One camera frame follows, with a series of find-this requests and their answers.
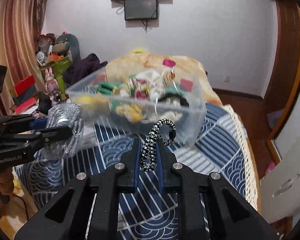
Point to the dark purple clothes pile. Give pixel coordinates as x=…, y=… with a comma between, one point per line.
x=82, y=68

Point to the striped brown curtain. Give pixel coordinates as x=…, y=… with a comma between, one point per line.
x=21, y=23

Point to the blue patterned table cloth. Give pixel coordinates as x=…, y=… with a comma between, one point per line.
x=151, y=210

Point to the green knitted glove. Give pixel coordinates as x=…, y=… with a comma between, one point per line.
x=108, y=88

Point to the white cloth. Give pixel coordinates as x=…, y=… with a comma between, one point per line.
x=155, y=82

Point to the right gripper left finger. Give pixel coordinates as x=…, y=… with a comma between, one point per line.
x=88, y=206

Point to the grey item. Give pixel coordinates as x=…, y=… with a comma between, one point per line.
x=65, y=124

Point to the grey green plush toy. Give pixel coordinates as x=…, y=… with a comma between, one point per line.
x=68, y=45

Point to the red box stack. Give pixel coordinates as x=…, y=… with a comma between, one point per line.
x=23, y=91

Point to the black cylinder flashlight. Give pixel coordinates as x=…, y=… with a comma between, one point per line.
x=57, y=96

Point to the clear plastic storage box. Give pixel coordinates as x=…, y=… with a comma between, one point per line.
x=188, y=120

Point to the pink rabbit figurine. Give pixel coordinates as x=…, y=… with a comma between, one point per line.
x=51, y=84

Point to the brown wooden door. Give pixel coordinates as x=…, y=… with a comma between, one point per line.
x=284, y=85

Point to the beige patchwork fleece blanket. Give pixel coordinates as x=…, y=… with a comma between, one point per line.
x=184, y=67

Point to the floral fabric piece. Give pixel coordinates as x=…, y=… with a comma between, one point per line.
x=139, y=88

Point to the yellow curved cushion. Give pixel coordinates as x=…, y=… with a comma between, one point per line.
x=138, y=51

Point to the green storage box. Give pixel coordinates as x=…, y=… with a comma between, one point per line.
x=58, y=68

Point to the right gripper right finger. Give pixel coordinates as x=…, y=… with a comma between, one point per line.
x=209, y=207

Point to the small wall monitor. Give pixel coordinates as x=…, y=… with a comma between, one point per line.
x=141, y=10

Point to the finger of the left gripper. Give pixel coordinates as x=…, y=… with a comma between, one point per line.
x=39, y=123
x=53, y=134

